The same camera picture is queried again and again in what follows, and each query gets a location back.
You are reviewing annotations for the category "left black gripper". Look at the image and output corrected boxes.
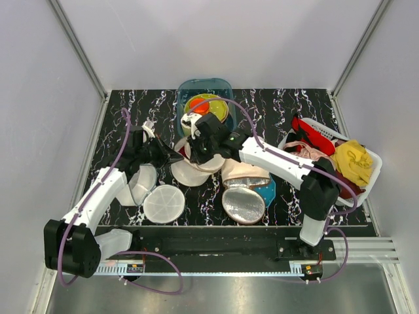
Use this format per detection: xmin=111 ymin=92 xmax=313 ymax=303
xmin=136 ymin=133 xmax=184 ymax=169

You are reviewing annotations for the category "beige mesh bra laundry bag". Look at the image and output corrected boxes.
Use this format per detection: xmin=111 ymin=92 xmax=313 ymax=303
xmin=170 ymin=137 xmax=225 ymax=187

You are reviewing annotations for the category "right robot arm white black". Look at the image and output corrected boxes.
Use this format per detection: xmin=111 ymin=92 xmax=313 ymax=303
xmin=181 ymin=113 xmax=340 ymax=260

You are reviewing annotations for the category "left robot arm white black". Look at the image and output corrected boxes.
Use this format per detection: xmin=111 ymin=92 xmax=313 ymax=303
xmin=43 ymin=126 xmax=185 ymax=278

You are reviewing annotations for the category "red bra inside bag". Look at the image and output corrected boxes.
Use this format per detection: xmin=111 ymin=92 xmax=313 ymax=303
xmin=178 ymin=147 xmax=187 ymax=158

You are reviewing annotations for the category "white open mesh laundry bag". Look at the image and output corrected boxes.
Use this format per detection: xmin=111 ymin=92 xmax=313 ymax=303
xmin=116 ymin=164 xmax=185 ymax=224

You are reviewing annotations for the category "cream capybara insulated lunch bag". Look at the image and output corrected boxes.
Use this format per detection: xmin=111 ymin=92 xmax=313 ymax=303
xmin=221 ymin=159 xmax=271 ymax=225

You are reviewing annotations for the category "pink bra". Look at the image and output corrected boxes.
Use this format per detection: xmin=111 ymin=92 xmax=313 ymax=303
xmin=283 ymin=141 xmax=331 ymax=161

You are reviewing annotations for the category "white plastic laundry basket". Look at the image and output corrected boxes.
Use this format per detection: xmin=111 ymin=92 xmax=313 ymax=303
xmin=278 ymin=118 xmax=382 ymax=207

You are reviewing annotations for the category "green dotted plate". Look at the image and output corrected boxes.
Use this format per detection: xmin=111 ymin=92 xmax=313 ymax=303
xmin=184 ymin=94 xmax=229 ymax=122

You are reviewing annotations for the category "orange cup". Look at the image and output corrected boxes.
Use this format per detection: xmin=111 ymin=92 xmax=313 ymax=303
xmin=190 ymin=97 xmax=210 ymax=115

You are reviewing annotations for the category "teal transparent plastic bin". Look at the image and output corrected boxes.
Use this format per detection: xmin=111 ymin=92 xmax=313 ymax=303
xmin=176 ymin=78 xmax=237 ymax=137

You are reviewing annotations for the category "blue dotted plate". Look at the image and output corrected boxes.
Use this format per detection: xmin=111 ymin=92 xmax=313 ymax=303
xmin=253 ymin=177 xmax=276 ymax=209

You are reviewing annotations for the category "red garment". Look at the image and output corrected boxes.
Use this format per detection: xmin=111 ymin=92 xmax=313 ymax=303
xmin=286 ymin=114 xmax=364 ymax=196

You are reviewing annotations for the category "yellow garment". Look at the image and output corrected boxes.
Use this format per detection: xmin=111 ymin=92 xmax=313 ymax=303
xmin=331 ymin=139 xmax=370 ymax=186

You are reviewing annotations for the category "cream yellow-handled mug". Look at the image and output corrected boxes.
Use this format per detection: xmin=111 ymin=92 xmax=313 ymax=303
xmin=180 ymin=113 xmax=200 ymax=137

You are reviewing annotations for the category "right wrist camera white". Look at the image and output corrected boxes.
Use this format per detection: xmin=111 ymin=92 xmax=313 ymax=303
xmin=181 ymin=113 xmax=202 ymax=139

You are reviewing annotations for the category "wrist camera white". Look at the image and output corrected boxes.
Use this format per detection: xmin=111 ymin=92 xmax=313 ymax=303
xmin=181 ymin=113 xmax=202 ymax=139
xmin=141 ymin=120 xmax=155 ymax=138

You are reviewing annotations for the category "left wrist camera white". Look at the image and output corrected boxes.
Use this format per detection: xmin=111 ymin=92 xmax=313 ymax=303
xmin=141 ymin=120 xmax=155 ymax=138

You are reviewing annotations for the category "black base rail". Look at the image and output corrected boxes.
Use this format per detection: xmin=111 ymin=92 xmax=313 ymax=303
xmin=112 ymin=226 xmax=337 ymax=275

